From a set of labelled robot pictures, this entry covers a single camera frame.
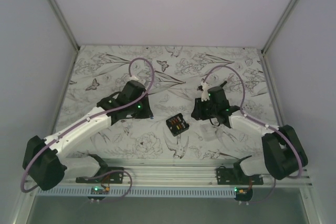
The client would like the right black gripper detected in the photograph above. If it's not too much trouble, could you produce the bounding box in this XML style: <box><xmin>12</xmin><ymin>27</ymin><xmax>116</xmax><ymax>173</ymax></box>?
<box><xmin>191</xmin><ymin>96</ymin><xmax>217</xmax><ymax>121</ymax></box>

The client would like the black fuse box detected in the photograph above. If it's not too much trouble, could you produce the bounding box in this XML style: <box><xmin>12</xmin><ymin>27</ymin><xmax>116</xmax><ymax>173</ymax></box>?
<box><xmin>166</xmin><ymin>113</ymin><xmax>190</xmax><ymax>136</ymax></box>

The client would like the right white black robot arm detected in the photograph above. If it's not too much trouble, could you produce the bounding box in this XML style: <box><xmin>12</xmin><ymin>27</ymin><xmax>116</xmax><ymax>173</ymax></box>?
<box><xmin>191</xmin><ymin>86</ymin><xmax>308</xmax><ymax>185</ymax></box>

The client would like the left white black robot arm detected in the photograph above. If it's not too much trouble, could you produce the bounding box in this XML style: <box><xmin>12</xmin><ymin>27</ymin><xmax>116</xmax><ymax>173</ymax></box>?
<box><xmin>20</xmin><ymin>80</ymin><xmax>153</xmax><ymax>193</ymax></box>

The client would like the silver open-end wrench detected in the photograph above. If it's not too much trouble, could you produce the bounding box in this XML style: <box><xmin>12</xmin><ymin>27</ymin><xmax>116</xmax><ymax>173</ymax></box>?
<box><xmin>147</xmin><ymin>58</ymin><xmax>160</xmax><ymax>87</ymax></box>

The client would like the right green controller board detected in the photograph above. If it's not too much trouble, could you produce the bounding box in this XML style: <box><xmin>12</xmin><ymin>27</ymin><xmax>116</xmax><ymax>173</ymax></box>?
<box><xmin>234</xmin><ymin>187</ymin><xmax>253</xmax><ymax>205</ymax></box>

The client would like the green controller board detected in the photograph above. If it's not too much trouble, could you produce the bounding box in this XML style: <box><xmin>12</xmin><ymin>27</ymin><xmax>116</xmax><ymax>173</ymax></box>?
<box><xmin>88</xmin><ymin>186</ymin><xmax>109</xmax><ymax>203</ymax></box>
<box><xmin>234</xmin><ymin>187</ymin><xmax>253</xmax><ymax>205</ymax></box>

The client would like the left green controller board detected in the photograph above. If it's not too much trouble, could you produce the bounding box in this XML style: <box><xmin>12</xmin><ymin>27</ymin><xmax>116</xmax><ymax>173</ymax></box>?
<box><xmin>88</xmin><ymin>186</ymin><xmax>109</xmax><ymax>203</ymax></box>

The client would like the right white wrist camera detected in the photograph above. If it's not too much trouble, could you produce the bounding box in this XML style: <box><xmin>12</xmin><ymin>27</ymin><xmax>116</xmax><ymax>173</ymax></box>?
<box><xmin>200</xmin><ymin>79</ymin><xmax>210</xmax><ymax>102</ymax></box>

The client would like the aluminium mounting rail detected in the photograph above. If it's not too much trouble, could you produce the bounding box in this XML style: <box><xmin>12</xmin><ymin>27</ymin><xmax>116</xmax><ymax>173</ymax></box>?
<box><xmin>103</xmin><ymin>159</ymin><xmax>312</xmax><ymax>188</ymax></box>

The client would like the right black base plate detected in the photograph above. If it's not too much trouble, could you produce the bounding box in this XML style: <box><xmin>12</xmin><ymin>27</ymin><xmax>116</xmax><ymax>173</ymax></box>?
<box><xmin>215</xmin><ymin>166</ymin><xmax>264</xmax><ymax>186</ymax></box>

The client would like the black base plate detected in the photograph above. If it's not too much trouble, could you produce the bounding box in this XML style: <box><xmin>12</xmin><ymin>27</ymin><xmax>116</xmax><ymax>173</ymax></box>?
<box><xmin>76</xmin><ymin>167</ymin><xmax>124</xmax><ymax>184</ymax></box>
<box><xmin>215</xmin><ymin>166</ymin><xmax>264</xmax><ymax>186</ymax></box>

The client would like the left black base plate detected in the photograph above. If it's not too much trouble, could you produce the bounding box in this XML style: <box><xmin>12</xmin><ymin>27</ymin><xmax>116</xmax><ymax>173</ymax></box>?
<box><xmin>76</xmin><ymin>167</ymin><xmax>124</xmax><ymax>184</ymax></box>

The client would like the slotted grey cable duct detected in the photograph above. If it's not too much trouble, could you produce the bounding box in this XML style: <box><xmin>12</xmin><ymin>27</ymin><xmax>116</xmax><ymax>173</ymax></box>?
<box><xmin>37</xmin><ymin>186</ymin><xmax>235</xmax><ymax>198</ymax></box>

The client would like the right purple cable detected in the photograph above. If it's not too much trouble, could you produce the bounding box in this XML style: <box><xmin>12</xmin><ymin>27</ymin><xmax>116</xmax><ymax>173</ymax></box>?
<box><xmin>203</xmin><ymin>65</ymin><xmax>304</xmax><ymax>179</ymax></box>

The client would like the purple cable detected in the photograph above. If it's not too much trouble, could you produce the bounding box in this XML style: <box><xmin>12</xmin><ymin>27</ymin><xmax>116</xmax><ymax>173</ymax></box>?
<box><xmin>203</xmin><ymin>65</ymin><xmax>304</xmax><ymax>179</ymax></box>
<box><xmin>20</xmin><ymin>57</ymin><xmax>155</xmax><ymax>193</ymax></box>

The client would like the left aluminium frame post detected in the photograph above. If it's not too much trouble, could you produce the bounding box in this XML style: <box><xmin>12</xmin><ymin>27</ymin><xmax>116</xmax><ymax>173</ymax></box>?
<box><xmin>47</xmin><ymin>0</ymin><xmax>80</xmax><ymax>52</ymax></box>

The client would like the aluminium frame post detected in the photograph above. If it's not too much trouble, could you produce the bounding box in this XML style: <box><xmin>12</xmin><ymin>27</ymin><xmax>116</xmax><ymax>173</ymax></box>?
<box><xmin>261</xmin><ymin>0</ymin><xmax>299</xmax><ymax>55</ymax></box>
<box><xmin>47</xmin><ymin>0</ymin><xmax>80</xmax><ymax>52</ymax></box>

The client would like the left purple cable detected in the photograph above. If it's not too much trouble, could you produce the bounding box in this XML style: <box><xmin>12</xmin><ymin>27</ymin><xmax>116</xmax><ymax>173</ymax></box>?
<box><xmin>20</xmin><ymin>57</ymin><xmax>155</xmax><ymax>193</ymax></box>

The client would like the right aluminium frame post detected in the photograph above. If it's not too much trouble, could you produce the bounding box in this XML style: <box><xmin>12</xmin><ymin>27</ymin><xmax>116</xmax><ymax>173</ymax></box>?
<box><xmin>261</xmin><ymin>0</ymin><xmax>299</xmax><ymax>55</ymax></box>

